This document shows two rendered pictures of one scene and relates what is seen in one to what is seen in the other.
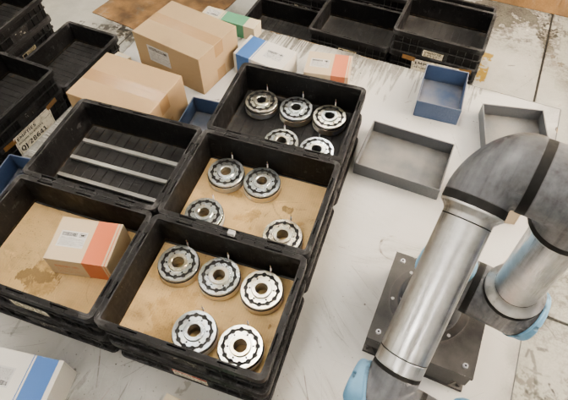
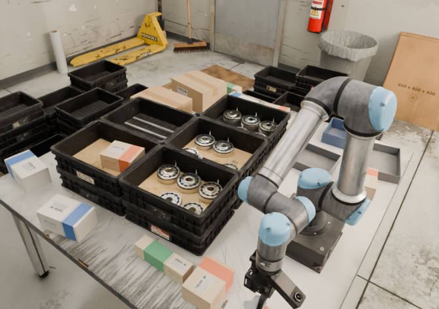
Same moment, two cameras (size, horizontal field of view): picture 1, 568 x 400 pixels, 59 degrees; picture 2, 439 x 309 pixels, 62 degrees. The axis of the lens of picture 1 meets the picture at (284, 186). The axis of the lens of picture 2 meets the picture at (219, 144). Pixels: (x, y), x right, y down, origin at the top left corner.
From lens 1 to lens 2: 0.63 m
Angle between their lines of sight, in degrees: 20
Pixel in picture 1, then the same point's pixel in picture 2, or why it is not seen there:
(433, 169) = (326, 167)
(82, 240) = (121, 150)
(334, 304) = (252, 219)
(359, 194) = not seen: hidden behind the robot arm
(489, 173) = (321, 88)
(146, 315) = not seen: hidden behind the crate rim
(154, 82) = (176, 99)
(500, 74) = not seen: hidden behind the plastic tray
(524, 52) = (411, 147)
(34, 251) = (94, 157)
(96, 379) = (108, 227)
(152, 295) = (150, 185)
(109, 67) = (155, 90)
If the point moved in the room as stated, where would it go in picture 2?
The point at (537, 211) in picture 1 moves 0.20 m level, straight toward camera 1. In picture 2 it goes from (341, 106) to (294, 127)
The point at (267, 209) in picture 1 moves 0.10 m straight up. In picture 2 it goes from (223, 160) to (224, 143)
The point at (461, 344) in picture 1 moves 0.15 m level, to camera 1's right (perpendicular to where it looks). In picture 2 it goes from (321, 239) to (362, 245)
